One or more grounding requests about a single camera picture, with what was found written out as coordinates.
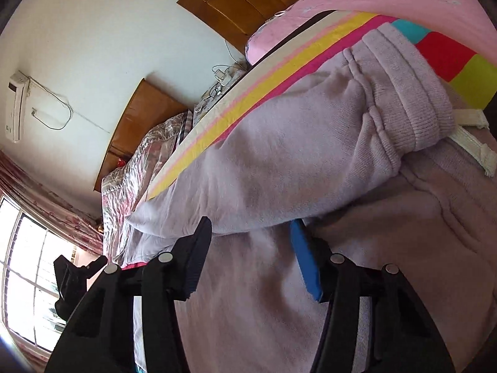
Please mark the pink floral curtain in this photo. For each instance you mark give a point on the pink floral curtain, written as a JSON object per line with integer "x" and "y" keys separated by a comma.
{"x": 45, "y": 205}

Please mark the lilac knit pants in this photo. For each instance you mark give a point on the lilac knit pants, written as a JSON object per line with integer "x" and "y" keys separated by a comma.
{"x": 361, "y": 150}

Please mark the pink bed sheet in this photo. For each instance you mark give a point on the pink bed sheet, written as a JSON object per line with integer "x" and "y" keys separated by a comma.
{"x": 462, "y": 20}

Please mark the white charger with cable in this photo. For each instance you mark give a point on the white charger with cable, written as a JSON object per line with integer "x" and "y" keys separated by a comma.
{"x": 223, "y": 73}

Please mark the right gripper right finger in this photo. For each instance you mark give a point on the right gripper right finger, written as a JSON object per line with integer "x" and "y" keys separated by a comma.
{"x": 402, "y": 335}

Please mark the rainbow striped blanket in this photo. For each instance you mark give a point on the rainbow striped blanket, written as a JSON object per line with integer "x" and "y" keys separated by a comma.
{"x": 469, "y": 74}

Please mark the pink floral quilt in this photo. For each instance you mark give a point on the pink floral quilt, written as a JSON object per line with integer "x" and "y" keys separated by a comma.
{"x": 123, "y": 188}

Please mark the window frame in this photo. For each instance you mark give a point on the window frame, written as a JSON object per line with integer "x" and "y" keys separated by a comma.
{"x": 28, "y": 282}

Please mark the light wooden headboard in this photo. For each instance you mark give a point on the light wooden headboard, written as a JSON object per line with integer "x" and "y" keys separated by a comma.
{"x": 149, "y": 106}

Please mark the floral nightstand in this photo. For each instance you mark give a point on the floral nightstand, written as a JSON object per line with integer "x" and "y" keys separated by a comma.
{"x": 205, "y": 105}

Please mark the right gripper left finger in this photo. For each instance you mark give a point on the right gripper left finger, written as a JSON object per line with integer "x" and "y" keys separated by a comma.
{"x": 99, "y": 334}

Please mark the white air conditioner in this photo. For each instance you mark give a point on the white air conditioner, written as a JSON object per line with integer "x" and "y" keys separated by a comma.
{"x": 15, "y": 106}

